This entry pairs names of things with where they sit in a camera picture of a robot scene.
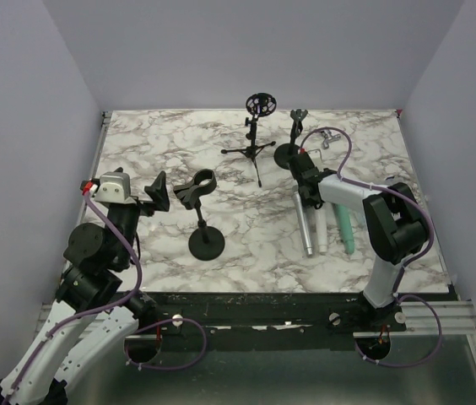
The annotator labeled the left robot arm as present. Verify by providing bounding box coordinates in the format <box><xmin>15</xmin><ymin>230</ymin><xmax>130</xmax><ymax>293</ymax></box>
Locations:
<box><xmin>0</xmin><ymin>168</ymin><xmax>170</xmax><ymax>404</ymax></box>

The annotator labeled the silver metal faucet part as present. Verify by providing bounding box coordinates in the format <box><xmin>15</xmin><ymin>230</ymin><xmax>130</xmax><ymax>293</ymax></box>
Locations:
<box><xmin>321</xmin><ymin>129</ymin><xmax>341</xmax><ymax>150</ymax></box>

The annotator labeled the black shock-mount tripod stand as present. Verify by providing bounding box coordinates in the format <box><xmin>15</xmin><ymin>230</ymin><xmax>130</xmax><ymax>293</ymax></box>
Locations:
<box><xmin>220</xmin><ymin>93</ymin><xmax>277</xmax><ymax>187</ymax></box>

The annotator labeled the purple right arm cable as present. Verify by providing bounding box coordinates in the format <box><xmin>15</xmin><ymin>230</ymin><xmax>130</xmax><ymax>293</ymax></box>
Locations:
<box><xmin>299</xmin><ymin>126</ymin><xmax>441</xmax><ymax>368</ymax></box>

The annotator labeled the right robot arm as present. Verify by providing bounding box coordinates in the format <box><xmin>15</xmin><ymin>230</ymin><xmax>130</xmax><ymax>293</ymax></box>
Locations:
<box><xmin>288</xmin><ymin>152</ymin><xmax>431</xmax><ymax>331</ymax></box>

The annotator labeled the clear plastic screw box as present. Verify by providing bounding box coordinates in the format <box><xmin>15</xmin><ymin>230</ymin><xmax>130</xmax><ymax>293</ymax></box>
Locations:
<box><xmin>362</xmin><ymin>178</ymin><xmax>427</xmax><ymax>227</ymax></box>

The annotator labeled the mint green microphone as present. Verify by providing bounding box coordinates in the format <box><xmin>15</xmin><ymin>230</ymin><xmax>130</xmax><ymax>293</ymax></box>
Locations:
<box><xmin>333</xmin><ymin>204</ymin><xmax>355</xmax><ymax>255</ymax></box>

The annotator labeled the aluminium rail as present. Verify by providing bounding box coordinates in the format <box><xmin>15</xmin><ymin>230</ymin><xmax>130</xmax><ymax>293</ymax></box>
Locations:
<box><xmin>37</xmin><ymin>300</ymin><xmax>476</xmax><ymax>338</ymax></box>

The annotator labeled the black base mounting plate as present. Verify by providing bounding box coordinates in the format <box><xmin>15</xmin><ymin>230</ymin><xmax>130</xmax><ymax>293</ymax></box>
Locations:
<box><xmin>125</xmin><ymin>292</ymin><xmax>406</xmax><ymax>354</ymax></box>

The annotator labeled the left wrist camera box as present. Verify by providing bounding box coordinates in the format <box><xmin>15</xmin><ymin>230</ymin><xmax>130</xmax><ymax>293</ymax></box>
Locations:
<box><xmin>80</xmin><ymin>171</ymin><xmax>136</xmax><ymax>205</ymax></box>

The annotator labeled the black round-base microphone stand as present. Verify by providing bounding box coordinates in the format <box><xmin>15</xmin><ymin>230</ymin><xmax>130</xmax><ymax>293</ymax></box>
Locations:
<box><xmin>273</xmin><ymin>109</ymin><xmax>309</xmax><ymax>170</ymax></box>

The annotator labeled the black left-corner microphone stand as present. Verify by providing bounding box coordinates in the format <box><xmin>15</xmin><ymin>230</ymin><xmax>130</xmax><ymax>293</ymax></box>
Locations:
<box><xmin>173</xmin><ymin>169</ymin><xmax>225</xmax><ymax>262</ymax></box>

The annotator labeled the grey silver microphone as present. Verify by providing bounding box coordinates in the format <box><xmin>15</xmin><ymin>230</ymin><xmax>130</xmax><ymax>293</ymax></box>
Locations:
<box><xmin>292</xmin><ymin>192</ymin><xmax>314</xmax><ymax>257</ymax></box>

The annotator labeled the white microphone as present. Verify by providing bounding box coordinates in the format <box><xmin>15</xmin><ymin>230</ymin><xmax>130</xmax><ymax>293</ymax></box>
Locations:
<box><xmin>315</xmin><ymin>208</ymin><xmax>328</xmax><ymax>255</ymax></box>

